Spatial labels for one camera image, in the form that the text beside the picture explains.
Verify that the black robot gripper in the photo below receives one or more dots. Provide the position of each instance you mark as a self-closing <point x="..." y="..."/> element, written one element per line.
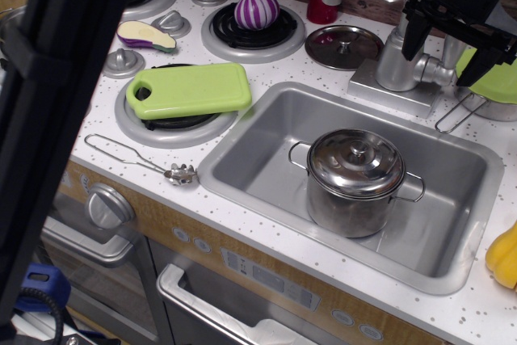
<point x="479" y="23"/>

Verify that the silver faucet lever handle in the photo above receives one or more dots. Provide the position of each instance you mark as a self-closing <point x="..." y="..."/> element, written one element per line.
<point x="441" y="72"/>

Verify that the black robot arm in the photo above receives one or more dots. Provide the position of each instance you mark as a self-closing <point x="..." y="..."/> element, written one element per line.
<point x="482" y="24"/>

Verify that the green plastic lid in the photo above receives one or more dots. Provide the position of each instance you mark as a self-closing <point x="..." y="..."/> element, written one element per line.
<point x="498" y="85"/>

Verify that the silver toy faucet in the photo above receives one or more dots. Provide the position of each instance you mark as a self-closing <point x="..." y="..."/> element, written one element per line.
<point x="394" y="82"/>

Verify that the flat steel lid on counter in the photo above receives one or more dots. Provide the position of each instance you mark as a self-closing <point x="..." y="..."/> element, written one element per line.
<point x="343" y="47"/>

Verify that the red toy cup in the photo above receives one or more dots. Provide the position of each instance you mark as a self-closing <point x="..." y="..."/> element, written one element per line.
<point x="320" y="13"/>

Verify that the steel pot lid on pot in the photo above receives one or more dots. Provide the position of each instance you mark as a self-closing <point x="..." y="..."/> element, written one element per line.
<point x="356" y="164"/>

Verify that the purple white toy onion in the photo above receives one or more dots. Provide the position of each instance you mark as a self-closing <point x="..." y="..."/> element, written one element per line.
<point x="256" y="15"/>

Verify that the grey toy sink basin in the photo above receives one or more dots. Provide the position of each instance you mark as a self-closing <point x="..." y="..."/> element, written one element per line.
<point x="429" y="245"/>

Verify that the yellow toy pepper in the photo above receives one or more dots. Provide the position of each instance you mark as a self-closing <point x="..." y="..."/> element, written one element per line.
<point x="500" y="258"/>

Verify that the back right stove burner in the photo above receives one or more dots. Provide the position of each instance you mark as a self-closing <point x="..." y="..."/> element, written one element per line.
<point x="224" y="38"/>

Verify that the front stove burner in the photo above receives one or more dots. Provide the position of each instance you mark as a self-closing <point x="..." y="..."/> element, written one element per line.
<point x="172" y="133"/>

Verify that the silver stove knob middle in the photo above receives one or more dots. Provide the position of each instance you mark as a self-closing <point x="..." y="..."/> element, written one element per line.
<point x="173" y="24"/>

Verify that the green plastic cutting board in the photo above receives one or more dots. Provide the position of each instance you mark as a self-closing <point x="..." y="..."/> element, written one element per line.
<point x="190" y="90"/>

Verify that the toy eggplant half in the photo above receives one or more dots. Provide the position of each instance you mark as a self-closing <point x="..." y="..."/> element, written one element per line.
<point x="137" y="34"/>

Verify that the silver stove knob front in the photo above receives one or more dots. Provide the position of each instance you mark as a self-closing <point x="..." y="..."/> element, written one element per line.
<point x="123" y="63"/>

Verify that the round silver oven dial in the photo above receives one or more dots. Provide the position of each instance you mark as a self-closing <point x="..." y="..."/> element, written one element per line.
<point x="107" y="208"/>

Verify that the blue plastic clamp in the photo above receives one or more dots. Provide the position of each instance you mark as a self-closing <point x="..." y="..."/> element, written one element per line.
<point x="43" y="287"/>

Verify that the steel saucepan with wire handle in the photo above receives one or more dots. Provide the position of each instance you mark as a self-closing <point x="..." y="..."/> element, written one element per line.
<point x="471" y="104"/>

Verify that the steel pot with handles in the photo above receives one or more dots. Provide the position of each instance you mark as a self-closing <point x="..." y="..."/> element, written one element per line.
<point x="354" y="218"/>

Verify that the metal wire-handled pasta spoon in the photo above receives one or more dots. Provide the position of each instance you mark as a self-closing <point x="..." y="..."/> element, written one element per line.
<point x="177" y="175"/>

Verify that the silver dishwasher door handle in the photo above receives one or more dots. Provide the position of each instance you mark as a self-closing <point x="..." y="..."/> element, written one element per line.
<point x="205" y="308"/>

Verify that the black foreground frame post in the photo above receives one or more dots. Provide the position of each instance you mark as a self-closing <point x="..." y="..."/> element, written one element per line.
<point x="55" y="55"/>

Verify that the silver oven door handle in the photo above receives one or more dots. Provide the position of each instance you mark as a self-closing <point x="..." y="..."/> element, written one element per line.
<point x="113" y="253"/>

